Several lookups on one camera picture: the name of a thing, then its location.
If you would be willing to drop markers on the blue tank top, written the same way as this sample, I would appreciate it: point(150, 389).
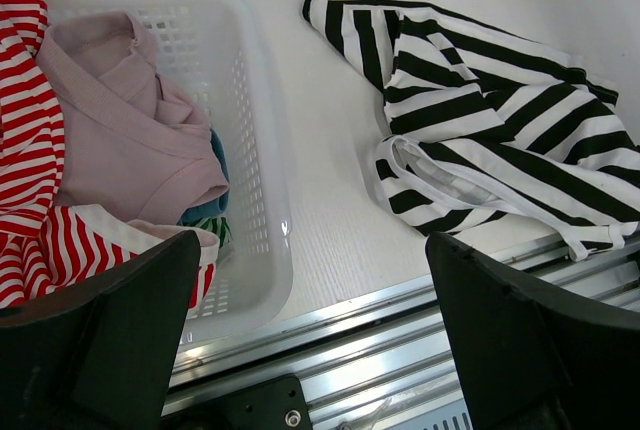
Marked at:
point(206, 186)

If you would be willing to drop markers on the red striped tank top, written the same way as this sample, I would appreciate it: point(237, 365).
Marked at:
point(46, 246)

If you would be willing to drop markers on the mauve pink tank top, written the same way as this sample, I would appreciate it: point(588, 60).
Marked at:
point(130, 132)

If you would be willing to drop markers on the white slotted cable duct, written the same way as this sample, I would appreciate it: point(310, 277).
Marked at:
point(453, 416)

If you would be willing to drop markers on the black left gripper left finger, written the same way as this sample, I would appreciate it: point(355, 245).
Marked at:
point(99, 354)

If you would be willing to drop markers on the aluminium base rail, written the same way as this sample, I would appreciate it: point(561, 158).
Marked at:
point(366, 363)

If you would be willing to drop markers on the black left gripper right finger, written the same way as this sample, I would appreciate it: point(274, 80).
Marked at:
point(529, 354)

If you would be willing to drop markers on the white plastic basket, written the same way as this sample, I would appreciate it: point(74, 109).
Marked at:
point(213, 49)

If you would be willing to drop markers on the black white striped tank top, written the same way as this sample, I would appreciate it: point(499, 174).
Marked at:
point(484, 124)

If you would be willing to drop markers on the green striped tank top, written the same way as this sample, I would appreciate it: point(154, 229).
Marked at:
point(218, 225)

